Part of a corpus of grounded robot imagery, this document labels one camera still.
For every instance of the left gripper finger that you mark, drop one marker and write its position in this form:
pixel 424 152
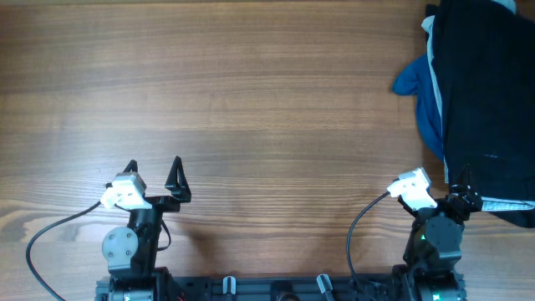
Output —
pixel 131 167
pixel 176 182

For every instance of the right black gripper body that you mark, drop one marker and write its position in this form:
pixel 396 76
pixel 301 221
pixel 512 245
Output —
pixel 462 214

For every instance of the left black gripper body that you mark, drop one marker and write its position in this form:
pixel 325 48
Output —
pixel 162 203

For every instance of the black shorts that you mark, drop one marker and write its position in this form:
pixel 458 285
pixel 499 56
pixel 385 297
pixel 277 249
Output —
pixel 489 92

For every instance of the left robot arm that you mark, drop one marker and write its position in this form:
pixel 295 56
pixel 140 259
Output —
pixel 131 251

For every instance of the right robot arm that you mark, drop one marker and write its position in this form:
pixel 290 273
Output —
pixel 434 245

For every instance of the dark garment under pile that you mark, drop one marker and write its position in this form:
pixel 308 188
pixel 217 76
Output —
pixel 525 219

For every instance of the blue garment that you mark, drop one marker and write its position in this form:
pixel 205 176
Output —
pixel 415 79

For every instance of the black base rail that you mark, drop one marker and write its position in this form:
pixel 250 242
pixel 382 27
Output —
pixel 322 287

